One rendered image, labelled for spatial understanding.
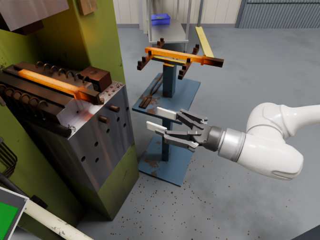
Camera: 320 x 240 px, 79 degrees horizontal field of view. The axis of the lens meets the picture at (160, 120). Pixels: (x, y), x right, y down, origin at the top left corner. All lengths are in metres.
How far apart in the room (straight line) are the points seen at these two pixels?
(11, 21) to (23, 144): 0.47
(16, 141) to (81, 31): 0.52
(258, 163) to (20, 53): 1.15
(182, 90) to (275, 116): 0.68
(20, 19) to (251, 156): 0.69
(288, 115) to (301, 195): 1.29
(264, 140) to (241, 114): 1.69
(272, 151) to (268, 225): 1.15
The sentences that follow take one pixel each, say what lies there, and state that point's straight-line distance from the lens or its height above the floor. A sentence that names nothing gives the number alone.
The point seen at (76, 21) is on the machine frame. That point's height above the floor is 1.16.
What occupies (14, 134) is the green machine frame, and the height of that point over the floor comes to 0.91.
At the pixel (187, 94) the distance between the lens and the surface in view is 1.20.
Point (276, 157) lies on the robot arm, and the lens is 0.58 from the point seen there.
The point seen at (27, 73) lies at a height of 1.01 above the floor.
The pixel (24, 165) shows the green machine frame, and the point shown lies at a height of 0.76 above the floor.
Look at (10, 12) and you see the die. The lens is 0.64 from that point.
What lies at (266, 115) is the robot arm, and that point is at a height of 1.04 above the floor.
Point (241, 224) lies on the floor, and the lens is 1.62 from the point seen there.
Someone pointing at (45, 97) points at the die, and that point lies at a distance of 0.87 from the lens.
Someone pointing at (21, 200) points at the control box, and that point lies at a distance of 0.63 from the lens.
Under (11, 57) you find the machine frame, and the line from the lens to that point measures 1.22.
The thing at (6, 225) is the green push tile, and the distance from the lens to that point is 0.60.
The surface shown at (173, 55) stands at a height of 0.98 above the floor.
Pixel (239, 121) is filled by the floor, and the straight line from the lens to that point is 2.18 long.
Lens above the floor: 1.46
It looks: 46 degrees down
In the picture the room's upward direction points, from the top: straight up
